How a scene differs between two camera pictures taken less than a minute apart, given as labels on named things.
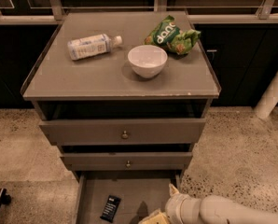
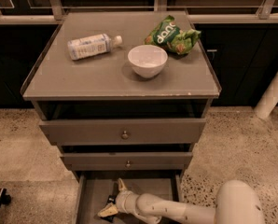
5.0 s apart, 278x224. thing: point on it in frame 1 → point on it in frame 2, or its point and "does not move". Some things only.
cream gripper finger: [173, 190] → [121, 186]
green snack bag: [169, 35] does not move
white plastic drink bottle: [91, 46] does not move
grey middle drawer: [128, 161] does not move
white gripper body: [175, 207] → [122, 200]
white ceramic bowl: [147, 61] does not move
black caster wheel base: [2, 198] does not move
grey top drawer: [122, 131] does not move
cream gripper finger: [158, 217] → [108, 210]
